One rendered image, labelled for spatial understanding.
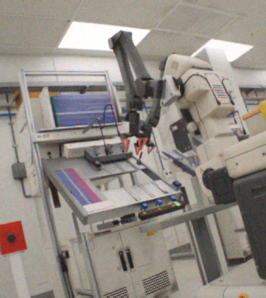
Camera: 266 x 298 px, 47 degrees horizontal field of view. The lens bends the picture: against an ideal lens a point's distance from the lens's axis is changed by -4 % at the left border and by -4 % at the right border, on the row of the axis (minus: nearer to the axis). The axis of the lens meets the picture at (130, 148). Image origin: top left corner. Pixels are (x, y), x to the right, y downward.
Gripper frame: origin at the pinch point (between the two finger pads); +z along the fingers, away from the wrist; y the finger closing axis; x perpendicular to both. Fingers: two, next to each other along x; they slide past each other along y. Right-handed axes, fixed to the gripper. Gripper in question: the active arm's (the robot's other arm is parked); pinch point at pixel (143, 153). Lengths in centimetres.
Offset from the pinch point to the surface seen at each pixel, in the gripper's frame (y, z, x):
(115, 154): 10.1, 9.5, -18.3
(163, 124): -84, 18, -80
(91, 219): 55, 15, 36
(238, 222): -91, 59, 37
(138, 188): 14.0, 13.4, 20.3
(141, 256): 12, 58, 37
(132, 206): 28.6, 12.9, 35.9
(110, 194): 34.3, 13.6, 20.1
